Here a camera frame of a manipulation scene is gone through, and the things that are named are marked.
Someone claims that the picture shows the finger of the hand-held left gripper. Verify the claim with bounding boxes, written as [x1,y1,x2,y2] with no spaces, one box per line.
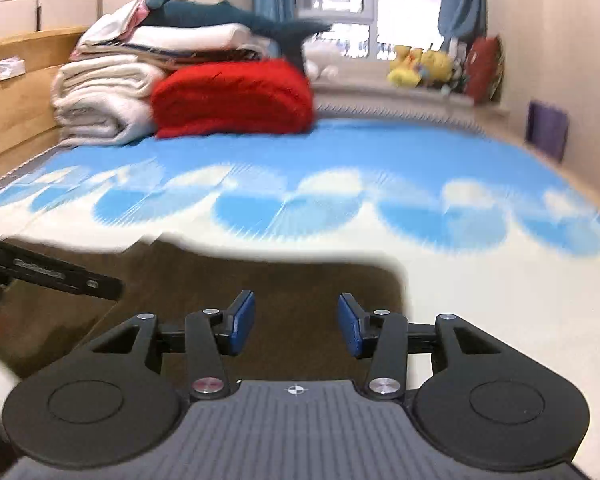
[0,234,126,304]

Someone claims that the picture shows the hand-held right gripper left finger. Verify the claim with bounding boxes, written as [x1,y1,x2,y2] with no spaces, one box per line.
[86,290,257,402]

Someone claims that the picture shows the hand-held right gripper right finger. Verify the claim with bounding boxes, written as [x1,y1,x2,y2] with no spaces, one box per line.
[337,292,507,402]

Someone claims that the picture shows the dark olive corduroy pants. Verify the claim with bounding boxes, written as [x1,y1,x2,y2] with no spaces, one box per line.
[0,237,412,397]

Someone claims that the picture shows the wooden headboard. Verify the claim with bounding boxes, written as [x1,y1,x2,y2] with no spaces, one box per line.
[0,27,88,183]

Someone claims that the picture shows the blue fan print bed sheet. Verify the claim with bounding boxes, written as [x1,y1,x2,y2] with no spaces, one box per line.
[0,115,600,396]

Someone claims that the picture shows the white fleece folded blanket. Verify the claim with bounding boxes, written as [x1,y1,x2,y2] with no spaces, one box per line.
[51,55,169,147]

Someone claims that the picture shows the small white box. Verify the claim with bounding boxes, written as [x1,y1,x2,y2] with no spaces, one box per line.
[0,59,27,82]

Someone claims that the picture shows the red folded blanket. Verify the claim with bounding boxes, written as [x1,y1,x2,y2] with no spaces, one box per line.
[151,58,315,140]

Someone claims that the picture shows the window sill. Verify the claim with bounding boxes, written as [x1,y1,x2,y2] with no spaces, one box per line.
[310,79,512,117]

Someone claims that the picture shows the pink and white cloth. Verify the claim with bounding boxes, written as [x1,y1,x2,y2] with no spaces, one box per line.
[75,0,152,56]

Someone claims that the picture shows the white plush toy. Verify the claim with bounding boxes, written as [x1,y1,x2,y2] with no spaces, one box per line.
[305,42,342,81]

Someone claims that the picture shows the yellow plush toy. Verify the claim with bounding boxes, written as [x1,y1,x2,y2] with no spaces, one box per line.
[418,49,455,86]
[387,45,426,89]

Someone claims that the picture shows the white folded duvet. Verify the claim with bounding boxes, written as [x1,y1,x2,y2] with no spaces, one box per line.
[130,23,257,54]

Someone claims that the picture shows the purple board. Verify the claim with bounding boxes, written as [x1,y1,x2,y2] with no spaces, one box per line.
[525,100,570,162]

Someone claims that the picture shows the red cushion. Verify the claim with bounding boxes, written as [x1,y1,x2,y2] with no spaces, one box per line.
[464,35,506,104]

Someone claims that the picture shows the teal shark plush toy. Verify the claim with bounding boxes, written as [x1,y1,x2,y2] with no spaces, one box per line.
[142,0,334,74]

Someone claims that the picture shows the window with railing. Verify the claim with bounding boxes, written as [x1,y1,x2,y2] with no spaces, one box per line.
[295,0,447,63]

